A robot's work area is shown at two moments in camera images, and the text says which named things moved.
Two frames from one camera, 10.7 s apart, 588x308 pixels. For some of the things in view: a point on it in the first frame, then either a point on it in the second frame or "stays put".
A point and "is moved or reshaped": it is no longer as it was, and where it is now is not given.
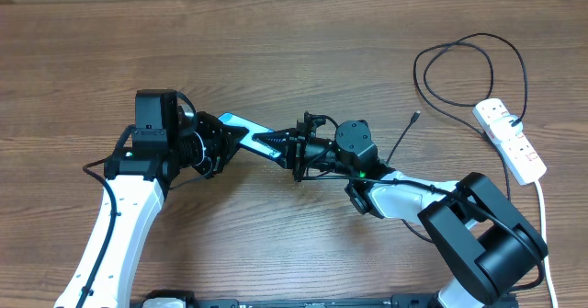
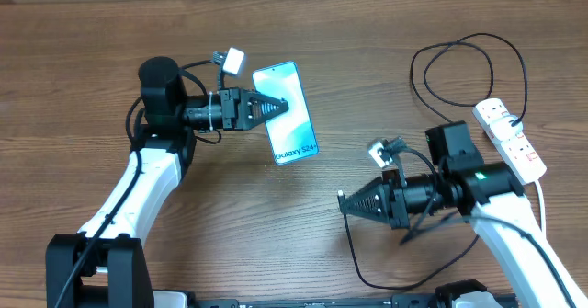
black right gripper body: [306, 148] -> [400, 200]
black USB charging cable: [416, 114] is moved or reshaped
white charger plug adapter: [501, 128] stays put
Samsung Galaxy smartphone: [231, 119] -> [291, 134]
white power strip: [515, 154] stays put
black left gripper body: [210, 133] -> [230, 110]
